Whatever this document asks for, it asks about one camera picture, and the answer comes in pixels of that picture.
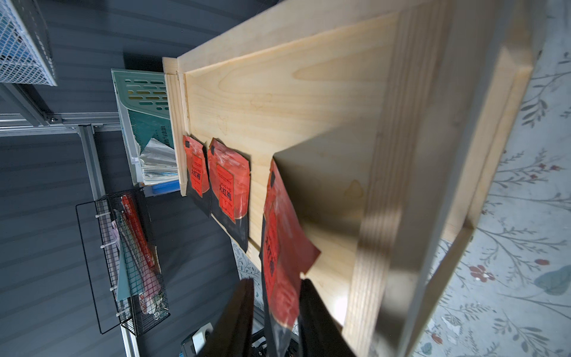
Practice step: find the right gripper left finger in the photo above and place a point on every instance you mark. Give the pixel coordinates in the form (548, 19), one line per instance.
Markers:
(231, 335)

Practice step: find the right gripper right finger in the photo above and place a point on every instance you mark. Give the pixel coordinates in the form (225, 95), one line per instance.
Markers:
(319, 335)

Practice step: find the red tea bag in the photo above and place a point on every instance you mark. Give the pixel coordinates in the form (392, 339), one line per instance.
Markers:
(198, 187)
(286, 254)
(230, 178)

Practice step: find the red tea bag bottom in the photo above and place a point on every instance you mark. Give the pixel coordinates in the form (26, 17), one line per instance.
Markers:
(230, 178)

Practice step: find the wooden two-tier shelf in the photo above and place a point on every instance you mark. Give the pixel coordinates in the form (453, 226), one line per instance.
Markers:
(387, 120)

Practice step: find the red folder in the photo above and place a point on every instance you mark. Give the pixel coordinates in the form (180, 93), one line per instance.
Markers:
(136, 227)

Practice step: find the green file organizer box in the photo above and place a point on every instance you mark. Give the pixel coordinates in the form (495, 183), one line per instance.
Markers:
(144, 114)

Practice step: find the black wire basket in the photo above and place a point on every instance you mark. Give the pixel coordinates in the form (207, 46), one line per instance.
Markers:
(138, 293)

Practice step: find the white mesh wall basket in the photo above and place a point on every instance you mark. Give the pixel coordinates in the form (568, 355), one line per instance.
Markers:
(26, 55)

